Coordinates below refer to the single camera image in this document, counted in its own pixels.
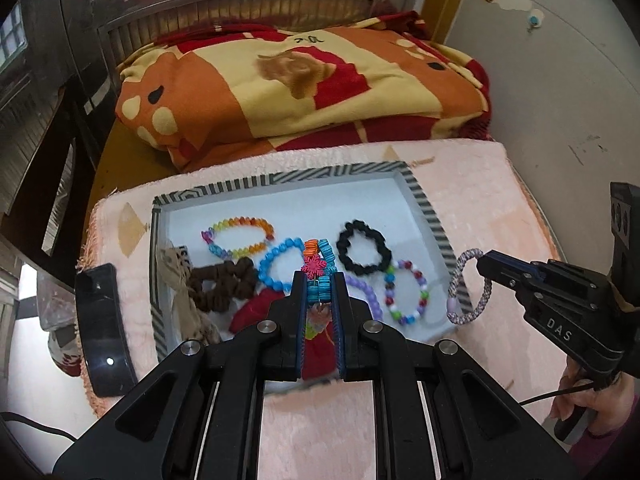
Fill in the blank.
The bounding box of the person's right hand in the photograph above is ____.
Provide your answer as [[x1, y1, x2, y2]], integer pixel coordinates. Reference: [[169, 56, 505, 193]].
[[552, 360, 640, 436]]

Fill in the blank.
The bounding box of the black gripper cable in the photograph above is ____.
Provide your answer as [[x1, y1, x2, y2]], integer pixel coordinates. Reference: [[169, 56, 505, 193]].
[[517, 380, 596, 408]]

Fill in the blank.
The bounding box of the striped cardboard box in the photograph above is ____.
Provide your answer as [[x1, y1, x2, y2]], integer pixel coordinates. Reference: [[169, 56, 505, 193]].
[[150, 160, 473, 366]]

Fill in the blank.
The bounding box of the grey plastic bag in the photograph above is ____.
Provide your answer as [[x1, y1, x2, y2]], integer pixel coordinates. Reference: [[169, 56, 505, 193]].
[[35, 275, 83, 333]]

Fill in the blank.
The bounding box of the brown scrunchie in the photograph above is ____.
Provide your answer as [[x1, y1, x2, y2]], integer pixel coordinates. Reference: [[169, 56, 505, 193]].
[[187, 257, 260, 314]]

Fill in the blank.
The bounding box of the pink fluffy mat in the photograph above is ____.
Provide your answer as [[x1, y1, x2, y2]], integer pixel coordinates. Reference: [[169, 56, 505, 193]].
[[75, 140, 576, 480]]

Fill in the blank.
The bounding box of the wooden door frame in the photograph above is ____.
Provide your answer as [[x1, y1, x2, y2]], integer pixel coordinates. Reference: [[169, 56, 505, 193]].
[[420, 0, 471, 43]]

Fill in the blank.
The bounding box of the black smartphone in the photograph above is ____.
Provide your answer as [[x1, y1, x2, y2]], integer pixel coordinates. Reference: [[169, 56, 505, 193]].
[[74, 262, 138, 398]]

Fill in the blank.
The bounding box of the red fabric bow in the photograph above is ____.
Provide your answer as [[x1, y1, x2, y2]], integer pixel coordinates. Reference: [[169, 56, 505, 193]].
[[230, 290, 341, 381]]

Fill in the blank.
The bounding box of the rainbow translucent bead bracelet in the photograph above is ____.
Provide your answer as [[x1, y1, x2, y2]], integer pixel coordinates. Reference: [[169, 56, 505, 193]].
[[201, 216, 276, 260]]

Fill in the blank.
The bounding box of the turquoise bracelet with pink flower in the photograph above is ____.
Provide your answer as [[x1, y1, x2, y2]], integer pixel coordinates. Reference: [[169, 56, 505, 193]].
[[301, 238, 337, 343]]

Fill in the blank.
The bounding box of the multicolour round bead bracelet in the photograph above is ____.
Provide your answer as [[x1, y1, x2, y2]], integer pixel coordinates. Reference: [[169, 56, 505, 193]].
[[382, 259, 431, 326]]

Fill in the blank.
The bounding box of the person's right forearm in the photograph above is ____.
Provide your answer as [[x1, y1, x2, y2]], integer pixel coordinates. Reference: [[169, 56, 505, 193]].
[[572, 422, 640, 480]]

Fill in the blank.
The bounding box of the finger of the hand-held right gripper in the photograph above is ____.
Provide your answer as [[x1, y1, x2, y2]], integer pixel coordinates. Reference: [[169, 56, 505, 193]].
[[476, 254, 532, 294], [492, 251, 545, 282]]

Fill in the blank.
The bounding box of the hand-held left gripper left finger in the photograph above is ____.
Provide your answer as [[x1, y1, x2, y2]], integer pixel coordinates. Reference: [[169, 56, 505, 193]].
[[52, 270, 307, 480]]

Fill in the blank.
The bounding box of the red patterned cloth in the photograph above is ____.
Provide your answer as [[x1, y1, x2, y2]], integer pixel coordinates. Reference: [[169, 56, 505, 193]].
[[47, 332, 83, 378]]

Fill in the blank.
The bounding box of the beige mesh hair bow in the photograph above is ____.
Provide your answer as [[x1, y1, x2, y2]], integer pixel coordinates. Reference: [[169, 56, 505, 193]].
[[159, 245, 221, 346]]

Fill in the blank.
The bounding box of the pink grey braided hair tie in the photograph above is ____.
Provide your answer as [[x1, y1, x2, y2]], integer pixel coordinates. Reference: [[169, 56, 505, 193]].
[[446, 248, 493, 326]]

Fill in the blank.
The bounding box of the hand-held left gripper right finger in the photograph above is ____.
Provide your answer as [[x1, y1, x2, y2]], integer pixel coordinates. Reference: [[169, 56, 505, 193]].
[[332, 272, 581, 480]]

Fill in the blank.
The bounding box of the black scrunchie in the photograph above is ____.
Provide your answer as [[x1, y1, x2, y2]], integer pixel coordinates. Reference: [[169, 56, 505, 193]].
[[336, 219, 392, 276]]

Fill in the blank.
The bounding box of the red yellow printed blanket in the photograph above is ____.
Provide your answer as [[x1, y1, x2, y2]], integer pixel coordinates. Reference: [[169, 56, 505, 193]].
[[114, 10, 493, 173]]

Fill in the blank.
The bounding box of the blue bead bracelet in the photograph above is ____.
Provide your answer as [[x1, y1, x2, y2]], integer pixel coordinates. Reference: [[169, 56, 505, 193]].
[[258, 237, 307, 295]]

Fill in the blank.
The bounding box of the purple bead bracelet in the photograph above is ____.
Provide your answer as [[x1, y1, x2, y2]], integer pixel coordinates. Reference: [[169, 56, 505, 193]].
[[345, 274, 385, 321]]

